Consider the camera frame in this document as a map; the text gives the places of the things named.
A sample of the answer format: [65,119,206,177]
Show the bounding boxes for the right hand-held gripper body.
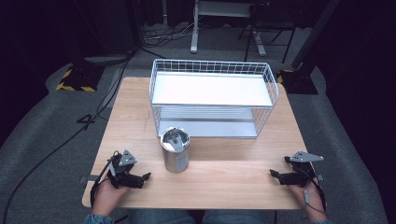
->
[279,150,325,189]

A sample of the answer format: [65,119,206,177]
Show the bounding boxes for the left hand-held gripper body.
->
[106,148,146,189]

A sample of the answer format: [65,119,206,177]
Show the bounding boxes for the person's right hand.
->
[288,181,329,222]

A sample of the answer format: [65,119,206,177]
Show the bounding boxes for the person's left hand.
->
[92,178,132,217]

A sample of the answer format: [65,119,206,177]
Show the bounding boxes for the grey tape strip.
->
[79,175,101,184]

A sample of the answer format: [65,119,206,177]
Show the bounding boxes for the silver metal can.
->
[160,126,191,175]

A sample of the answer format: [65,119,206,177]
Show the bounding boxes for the person's legs in jeans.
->
[128,208,276,224]

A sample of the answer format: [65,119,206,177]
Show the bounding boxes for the black yellow striped stand base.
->
[55,63,106,93]
[276,68,319,95]

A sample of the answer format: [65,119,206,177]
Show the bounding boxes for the black chair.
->
[237,1,297,64]

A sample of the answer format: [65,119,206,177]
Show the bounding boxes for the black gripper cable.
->
[90,150,120,209]

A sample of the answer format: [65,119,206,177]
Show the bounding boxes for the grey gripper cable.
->
[303,180,328,218]

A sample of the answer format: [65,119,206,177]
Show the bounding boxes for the long black floor cable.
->
[0,49,134,218]

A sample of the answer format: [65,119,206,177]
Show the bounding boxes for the white wire shelf rack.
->
[148,58,280,139]

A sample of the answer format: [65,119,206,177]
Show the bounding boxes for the bundle of floor cables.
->
[141,21,200,49]

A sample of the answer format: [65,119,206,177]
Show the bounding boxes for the white metal desk frame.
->
[190,0,267,58]

